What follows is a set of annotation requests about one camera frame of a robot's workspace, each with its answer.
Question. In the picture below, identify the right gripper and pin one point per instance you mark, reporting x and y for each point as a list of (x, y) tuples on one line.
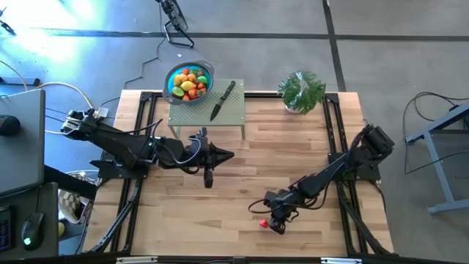
[(286, 207)]

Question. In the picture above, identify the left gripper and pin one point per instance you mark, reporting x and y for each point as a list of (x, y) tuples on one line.
[(198, 155)]

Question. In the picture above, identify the orange plastic pear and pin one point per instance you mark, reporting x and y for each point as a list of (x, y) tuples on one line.
[(185, 97), (183, 77), (191, 77)]

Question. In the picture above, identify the small orange plastic fruit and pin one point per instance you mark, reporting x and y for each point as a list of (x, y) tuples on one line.
[(192, 92), (185, 71), (201, 86)]

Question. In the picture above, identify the plastic kiwi half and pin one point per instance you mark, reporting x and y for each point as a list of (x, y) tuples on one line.
[(177, 91)]

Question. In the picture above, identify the yellow plastic lemon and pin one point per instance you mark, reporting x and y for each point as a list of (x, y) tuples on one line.
[(177, 80), (188, 86)]

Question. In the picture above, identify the green plastic fruit half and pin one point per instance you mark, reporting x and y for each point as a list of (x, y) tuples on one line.
[(202, 79)]

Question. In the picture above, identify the blue collapsible colander grey rim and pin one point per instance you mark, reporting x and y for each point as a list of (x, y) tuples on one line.
[(168, 78)]

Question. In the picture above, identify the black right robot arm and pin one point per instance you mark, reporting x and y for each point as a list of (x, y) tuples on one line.
[(329, 176)]

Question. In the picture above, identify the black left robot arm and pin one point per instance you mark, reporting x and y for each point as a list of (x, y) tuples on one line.
[(121, 143)]

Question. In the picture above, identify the green perforated metal riser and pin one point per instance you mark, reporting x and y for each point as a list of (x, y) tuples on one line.
[(198, 113)]

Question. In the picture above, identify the potted monstera plant white pot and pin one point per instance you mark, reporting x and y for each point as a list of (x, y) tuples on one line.
[(302, 91)]

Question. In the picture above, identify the white power adapter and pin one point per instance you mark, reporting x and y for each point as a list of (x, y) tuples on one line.
[(102, 112)]

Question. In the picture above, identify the checkered fabric bag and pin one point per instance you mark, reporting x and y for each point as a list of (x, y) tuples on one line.
[(71, 205)]

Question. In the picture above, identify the black floor fan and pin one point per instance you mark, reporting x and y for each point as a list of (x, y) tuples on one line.
[(176, 16)]

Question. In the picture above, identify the small yellow object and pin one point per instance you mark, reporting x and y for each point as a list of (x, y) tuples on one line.
[(61, 229)]

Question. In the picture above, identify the dark desk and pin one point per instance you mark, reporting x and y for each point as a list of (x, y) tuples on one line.
[(47, 205)]

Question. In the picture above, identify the black mouse with light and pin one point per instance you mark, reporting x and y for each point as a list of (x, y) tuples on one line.
[(34, 225)]

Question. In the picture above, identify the grey desk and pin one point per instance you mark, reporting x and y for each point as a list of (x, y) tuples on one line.
[(22, 161)]

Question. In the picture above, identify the black computer mouse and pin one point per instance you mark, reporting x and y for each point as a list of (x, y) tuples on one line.
[(8, 125)]

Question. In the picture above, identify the black keyboard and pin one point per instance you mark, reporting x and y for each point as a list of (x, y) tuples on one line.
[(5, 229)]

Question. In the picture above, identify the silver metal bracket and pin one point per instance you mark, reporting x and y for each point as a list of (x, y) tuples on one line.
[(135, 260), (340, 261)]

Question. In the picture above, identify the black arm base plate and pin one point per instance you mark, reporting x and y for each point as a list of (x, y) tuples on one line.
[(106, 171), (370, 174)]

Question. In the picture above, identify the grey metal desk frame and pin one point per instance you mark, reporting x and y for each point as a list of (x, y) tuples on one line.
[(439, 176)]

